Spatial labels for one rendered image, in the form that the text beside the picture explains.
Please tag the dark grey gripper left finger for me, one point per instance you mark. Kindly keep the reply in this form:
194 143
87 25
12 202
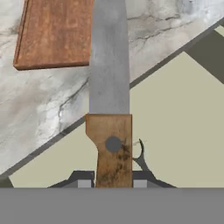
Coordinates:
83 178

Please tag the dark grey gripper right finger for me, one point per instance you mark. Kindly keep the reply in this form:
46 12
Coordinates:
143 178

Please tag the brown wooden cutting board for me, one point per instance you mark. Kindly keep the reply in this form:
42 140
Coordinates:
54 35

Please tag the dark grey curved tool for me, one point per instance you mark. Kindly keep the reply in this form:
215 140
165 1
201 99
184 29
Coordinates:
141 159

